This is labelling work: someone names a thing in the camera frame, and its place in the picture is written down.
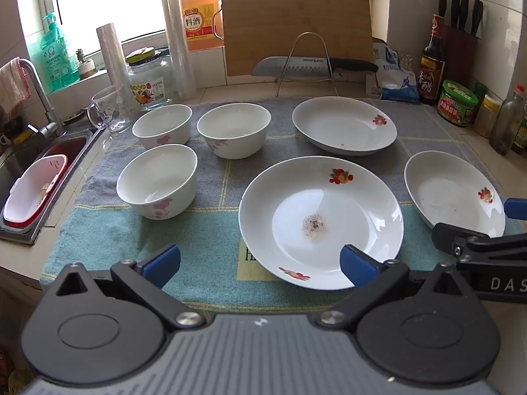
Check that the white bowl with pink flowers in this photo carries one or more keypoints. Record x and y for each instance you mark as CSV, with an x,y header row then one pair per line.
x,y
232,125
162,121
156,173

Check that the dark vinegar bottle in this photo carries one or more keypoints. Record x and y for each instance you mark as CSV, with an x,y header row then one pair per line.
x,y
432,78

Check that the bamboo cutting board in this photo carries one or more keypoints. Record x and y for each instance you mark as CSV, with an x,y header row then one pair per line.
x,y
263,20

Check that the metal faucet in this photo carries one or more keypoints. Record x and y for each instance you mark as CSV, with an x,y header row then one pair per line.
x,y
39,90

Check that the small potted plant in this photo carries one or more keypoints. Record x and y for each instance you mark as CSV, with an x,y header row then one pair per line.
x,y
85,68

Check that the white plate with crumbs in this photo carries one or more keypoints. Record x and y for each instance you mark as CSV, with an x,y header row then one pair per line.
x,y
288,214

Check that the cooking wine bottle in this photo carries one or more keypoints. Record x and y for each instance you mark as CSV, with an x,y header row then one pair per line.
x,y
197,20

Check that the clear glass mug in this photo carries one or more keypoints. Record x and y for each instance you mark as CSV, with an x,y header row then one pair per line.
x,y
111,111

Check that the glass jar with yellow lid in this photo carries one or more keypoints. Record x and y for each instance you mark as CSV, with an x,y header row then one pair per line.
x,y
150,86

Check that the dark red knife block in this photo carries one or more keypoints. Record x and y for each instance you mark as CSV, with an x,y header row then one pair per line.
x,y
461,57

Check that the plastic bottle with brown cap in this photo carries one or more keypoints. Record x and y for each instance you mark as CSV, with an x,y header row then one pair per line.
x,y
522,131

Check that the green dish soap bottle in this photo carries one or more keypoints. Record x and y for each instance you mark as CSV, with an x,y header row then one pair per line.
x,y
57,61

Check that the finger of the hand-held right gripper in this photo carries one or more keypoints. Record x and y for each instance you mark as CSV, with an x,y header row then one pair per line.
x,y
453,236
516,209

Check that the red and white drain basket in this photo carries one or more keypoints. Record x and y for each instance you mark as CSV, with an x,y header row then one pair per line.
x,y
29,197

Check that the green lidded sauce jar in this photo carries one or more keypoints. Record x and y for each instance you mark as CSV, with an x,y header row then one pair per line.
x,y
455,107

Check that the blue and white salt bag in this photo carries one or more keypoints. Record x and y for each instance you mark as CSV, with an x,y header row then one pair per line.
x,y
397,78

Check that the glass bottle with red cap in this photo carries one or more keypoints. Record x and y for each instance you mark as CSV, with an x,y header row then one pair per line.
x,y
504,127

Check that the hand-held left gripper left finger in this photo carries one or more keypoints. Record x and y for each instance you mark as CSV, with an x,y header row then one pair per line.
x,y
162,261

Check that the grey and teal checked cloth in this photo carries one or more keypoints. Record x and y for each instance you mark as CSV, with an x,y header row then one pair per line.
x,y
206,234

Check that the pink striped rag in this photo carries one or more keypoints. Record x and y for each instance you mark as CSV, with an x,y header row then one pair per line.
x,y
12,86

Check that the white floral plate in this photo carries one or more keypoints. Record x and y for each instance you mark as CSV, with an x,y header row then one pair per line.
x,y
337,125
444,193

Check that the dark green lidded spice jar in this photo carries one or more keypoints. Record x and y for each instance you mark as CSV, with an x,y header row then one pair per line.
x,y
480,90

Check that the short plastic wrap roll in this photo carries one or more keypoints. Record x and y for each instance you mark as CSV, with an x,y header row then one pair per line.
x,y
111,53

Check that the steel sink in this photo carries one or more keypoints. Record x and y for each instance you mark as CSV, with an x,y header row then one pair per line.
x,y
12,164

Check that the tall plastic wrap roll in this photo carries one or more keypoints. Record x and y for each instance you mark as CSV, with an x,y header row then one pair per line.
x,y
177,41

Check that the yellow lidded spice jar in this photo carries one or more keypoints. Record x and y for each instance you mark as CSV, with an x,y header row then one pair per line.
x,y
486,119

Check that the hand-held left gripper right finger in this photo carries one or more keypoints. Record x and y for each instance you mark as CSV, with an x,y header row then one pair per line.
x,y
358,265

